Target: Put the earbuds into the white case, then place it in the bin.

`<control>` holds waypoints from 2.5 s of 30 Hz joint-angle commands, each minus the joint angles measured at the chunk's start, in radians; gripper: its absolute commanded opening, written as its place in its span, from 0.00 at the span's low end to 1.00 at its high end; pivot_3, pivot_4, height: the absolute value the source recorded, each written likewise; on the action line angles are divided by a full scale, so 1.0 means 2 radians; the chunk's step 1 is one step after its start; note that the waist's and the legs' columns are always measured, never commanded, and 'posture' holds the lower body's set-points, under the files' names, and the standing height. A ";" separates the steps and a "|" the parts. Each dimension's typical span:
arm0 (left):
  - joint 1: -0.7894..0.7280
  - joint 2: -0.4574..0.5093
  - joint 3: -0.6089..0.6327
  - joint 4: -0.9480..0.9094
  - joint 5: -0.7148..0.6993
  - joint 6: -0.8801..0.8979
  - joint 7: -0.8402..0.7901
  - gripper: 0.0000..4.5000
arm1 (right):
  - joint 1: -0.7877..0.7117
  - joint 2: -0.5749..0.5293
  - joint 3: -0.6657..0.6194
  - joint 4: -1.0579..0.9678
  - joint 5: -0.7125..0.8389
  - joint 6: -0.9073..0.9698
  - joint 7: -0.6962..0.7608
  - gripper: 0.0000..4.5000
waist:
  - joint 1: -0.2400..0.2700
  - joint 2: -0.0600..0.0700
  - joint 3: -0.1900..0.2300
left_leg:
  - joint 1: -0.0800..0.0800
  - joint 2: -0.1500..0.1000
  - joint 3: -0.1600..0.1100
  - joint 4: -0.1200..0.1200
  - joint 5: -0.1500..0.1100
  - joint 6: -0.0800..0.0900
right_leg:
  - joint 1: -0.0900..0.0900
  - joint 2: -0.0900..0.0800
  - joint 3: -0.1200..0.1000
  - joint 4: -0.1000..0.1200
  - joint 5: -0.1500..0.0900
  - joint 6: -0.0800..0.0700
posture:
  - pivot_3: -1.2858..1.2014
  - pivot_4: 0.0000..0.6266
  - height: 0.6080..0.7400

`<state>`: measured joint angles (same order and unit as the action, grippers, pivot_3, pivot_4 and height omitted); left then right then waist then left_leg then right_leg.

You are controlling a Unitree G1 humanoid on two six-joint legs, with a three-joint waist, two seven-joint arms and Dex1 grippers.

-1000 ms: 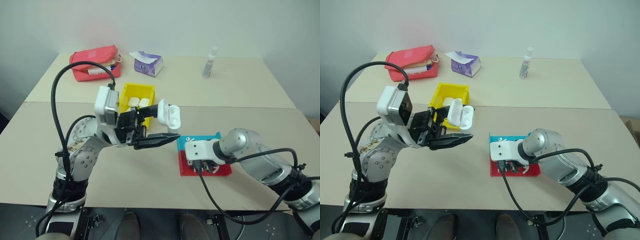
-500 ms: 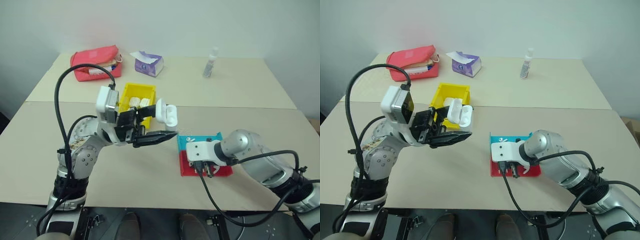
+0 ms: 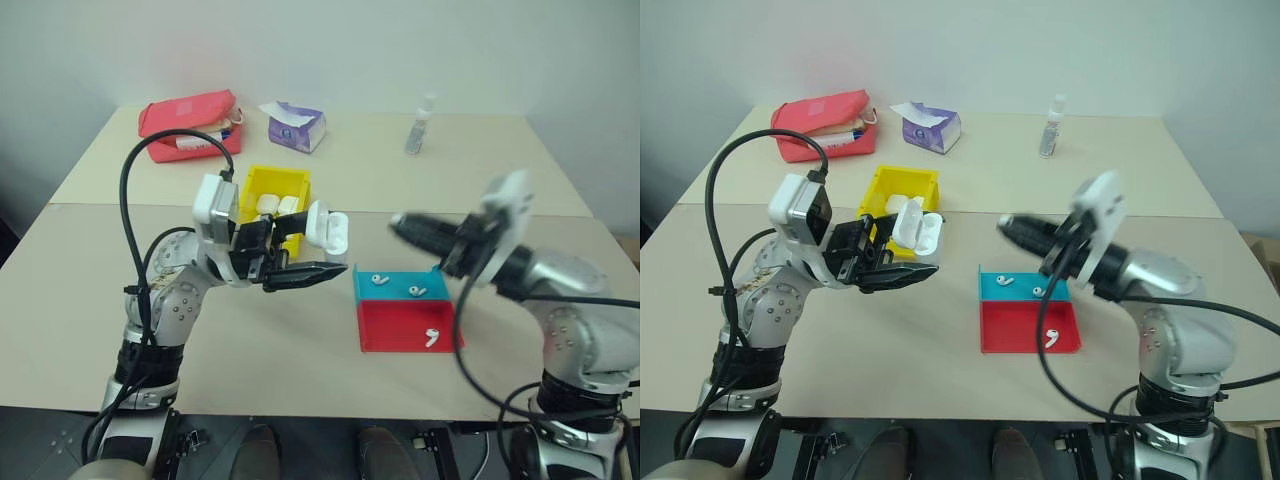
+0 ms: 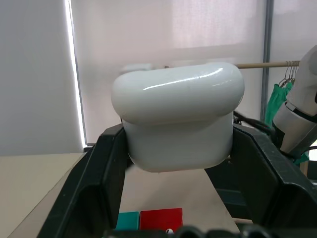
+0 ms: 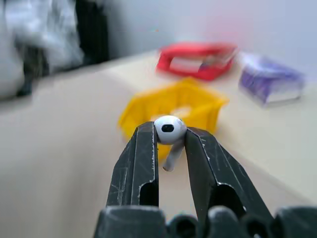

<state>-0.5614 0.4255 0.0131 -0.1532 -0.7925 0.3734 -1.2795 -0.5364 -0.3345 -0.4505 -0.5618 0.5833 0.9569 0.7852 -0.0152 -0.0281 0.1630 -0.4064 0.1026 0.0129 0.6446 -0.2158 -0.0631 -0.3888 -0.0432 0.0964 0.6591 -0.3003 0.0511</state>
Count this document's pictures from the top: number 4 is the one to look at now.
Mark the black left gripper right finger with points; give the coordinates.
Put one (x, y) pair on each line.
(267, 188)

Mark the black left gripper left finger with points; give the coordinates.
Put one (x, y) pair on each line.
(99, 178)

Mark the white earbuds charging case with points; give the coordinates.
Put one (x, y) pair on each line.
(173, 116)

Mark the teal block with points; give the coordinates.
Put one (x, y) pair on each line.
(126, 220)

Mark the red block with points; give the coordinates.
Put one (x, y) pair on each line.
(161, 220)

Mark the white earbud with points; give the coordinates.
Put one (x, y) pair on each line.
(169, 231)

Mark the green hanging garment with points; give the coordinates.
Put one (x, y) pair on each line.
(277, 99)

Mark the metal clothes hangers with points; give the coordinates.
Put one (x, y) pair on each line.
(289, 74)

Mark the wooden clothes rail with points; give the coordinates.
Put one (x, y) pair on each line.
(267, 65)

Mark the grey window frame post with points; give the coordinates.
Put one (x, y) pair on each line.
(267, 49)

